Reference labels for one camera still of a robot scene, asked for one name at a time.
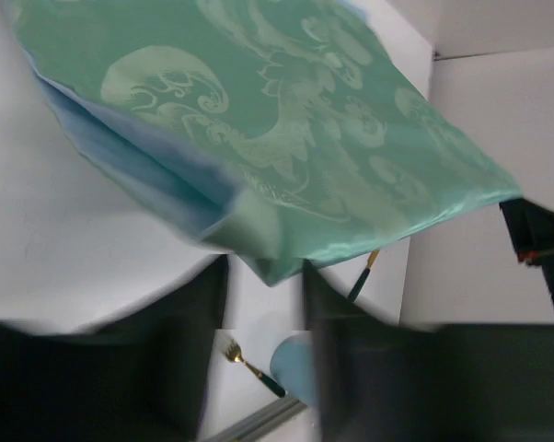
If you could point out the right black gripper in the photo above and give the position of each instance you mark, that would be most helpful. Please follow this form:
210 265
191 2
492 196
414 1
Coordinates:
531 229

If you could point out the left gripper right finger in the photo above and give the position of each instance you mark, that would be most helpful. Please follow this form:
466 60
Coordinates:
460 382

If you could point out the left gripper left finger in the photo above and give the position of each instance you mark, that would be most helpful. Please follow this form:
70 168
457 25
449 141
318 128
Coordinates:
141 377

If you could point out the blue mug white inside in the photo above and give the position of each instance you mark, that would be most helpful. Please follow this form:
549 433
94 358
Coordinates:
292 367

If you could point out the green patterned cloth napkin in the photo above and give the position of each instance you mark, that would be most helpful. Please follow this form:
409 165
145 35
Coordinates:
279 130

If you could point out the aluminium front rail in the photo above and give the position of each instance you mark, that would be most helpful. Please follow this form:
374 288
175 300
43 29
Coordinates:
262 422

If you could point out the gold fork black handle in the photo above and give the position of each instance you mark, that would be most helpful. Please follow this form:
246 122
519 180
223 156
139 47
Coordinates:
233 353

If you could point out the gold knife black handle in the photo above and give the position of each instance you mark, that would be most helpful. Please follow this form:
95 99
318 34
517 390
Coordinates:
359 284

